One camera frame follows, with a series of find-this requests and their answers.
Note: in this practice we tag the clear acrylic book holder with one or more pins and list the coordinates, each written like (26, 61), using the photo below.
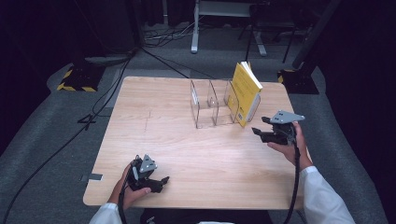
(208, 105)

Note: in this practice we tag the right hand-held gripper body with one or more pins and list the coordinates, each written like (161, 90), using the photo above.
(281, 130)

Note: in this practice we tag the white metal desk frame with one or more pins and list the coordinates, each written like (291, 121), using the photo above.
(195, 31)

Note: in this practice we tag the black chair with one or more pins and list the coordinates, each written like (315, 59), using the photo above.
(271, 25)

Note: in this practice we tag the yellow book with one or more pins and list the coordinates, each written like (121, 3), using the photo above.
(244, 93)

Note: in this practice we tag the black yellow striped stand base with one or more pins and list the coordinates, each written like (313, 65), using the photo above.
(299, 81)
(81, 79)

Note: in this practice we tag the person's left hand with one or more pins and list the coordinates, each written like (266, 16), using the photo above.
(130, 194)

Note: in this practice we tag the dark slanted stand pole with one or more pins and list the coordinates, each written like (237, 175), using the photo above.
(314, 34)

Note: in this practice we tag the grey tape strip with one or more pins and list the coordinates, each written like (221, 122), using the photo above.
(93, 177)

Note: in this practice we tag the person's right hand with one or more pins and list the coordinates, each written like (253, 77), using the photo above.
(292, 152)

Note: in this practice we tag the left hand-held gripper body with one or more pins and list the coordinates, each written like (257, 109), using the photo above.
(141, 174)

